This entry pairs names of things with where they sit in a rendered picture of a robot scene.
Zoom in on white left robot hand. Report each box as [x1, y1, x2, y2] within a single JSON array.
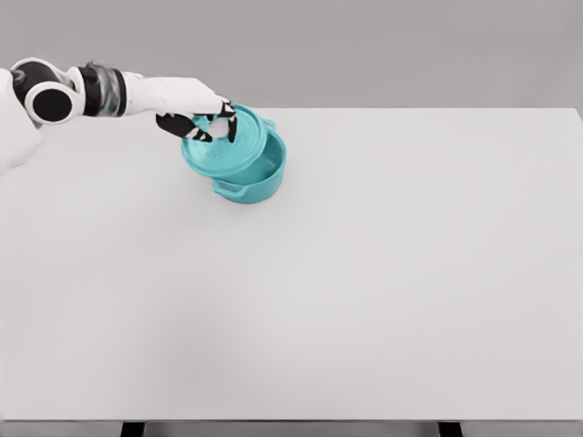
[[143, 76, 240, 144]]

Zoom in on teal pot lid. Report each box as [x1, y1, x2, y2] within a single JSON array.
[[180, 103, 270, 176]]

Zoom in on teal pot with handles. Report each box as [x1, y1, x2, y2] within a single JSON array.
[[212, 117, 287, 204]]

